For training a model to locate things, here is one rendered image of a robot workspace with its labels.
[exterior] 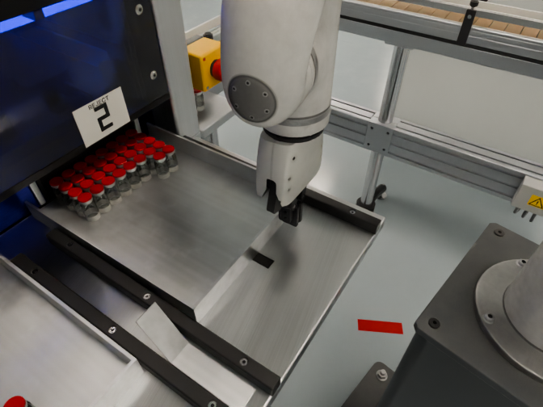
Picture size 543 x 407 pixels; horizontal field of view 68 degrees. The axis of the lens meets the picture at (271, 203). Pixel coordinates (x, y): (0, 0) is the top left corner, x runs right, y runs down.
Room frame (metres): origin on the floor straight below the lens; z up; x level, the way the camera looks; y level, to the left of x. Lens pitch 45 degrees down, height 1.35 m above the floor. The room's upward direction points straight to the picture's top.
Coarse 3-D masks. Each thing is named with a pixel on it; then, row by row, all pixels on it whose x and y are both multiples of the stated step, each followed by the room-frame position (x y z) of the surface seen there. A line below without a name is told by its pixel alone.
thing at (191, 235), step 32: (160, 128) 0.64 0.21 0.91; (192, 160) 0.58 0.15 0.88; (224, 160) 0.55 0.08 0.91; (160, 192) 0.50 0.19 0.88; (192, 192) 0.50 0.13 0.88; (224, 192) 0.50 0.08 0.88; (256, 192) 0.50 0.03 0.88; (64, 224) 0.39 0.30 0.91; (96, 224) 0.42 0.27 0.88; (128, 224) 0.42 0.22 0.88; (160, 224) 0.42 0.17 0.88; (192, 224) 0.42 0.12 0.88; (224, 224) 0.42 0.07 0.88; (256, 224) 0.42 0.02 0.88; (128, 256) 0.36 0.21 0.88; (160, 256) 0.36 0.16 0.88; (192, 256) 0.36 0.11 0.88; (224, 256) 0.36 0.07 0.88; (160, 288) 0.28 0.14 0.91; (192, 288) 0.31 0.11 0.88; (224, 288) 0.30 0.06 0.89
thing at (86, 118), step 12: (108, 96) 0.53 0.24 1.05; (120, 96) 0.54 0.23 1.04; (84, 108) 0.49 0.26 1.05; (108, 108) 0.52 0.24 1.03; (120, 108) 0.54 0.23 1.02; (84, 120) 0.49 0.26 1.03; (96, 120) 0.50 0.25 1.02; (108, 120) 0.52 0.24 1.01; (120, 120) 0.53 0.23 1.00; (84, 132) 0.48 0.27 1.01; (96, 132) 0.50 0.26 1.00; (108, 132) 0.51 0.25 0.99
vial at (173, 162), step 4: (164, 148) 0.56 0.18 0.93; (168, 148) 0.56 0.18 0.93; (172, 148) 0.56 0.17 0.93; (164, 152) 0.55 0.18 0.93; (168, 152) 0.55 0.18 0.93; (172, 152) 0.55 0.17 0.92; (168, 156) 0.55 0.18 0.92; (172, 156) 0.55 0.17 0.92; (176, 156) 0.56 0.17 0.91; (168, 160) 0.55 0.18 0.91; (172, 160) 0.55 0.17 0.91; (176, 160) 0.55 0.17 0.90; (168, 164) 0.55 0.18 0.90; (172, 164) 0.55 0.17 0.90; (176, 164) 0.55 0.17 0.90; (172, 168) 0.55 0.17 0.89; (176, 168) 0.55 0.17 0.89
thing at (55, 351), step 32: (0, 256) 0.33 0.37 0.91; (0, 288) 0.31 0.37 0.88; (32, 288) 0.30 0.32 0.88; (0, 320) 0.26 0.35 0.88; (32, 320) 0.26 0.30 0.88; (64, 320) 0.26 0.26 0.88; (0, 352) 0.22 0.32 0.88; (32, 352) 0.22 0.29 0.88; (64, 352) 0.22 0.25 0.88; (96, 352) 0.22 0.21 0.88; (0, 384) 0.18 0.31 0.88; (32, 384) 0.18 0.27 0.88; (64, 384) 0.18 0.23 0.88; (96, 384) 0.18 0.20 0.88; (128, 384) 0.18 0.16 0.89
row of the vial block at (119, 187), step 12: (156, 144) 0.57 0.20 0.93; (144, 156) 0.54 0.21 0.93; (132, 168) 0.51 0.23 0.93; (144, 168) 0.52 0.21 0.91; (108, 180) 0.47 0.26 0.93; (120, 180) 0.49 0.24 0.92; (132, 180) 0.50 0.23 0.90; (144, 180) 0.52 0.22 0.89; (84, 192) 0.45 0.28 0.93; (96, 192) 0.45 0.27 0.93; (108, 192) 0.46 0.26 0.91; (120, 192) 0.48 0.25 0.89; (132, 192) 0.49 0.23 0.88; (84, 204) 0.43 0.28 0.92; (96, 204) 0.45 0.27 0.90; (108, 204) 0.45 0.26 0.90; (96, 216) 0.43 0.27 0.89
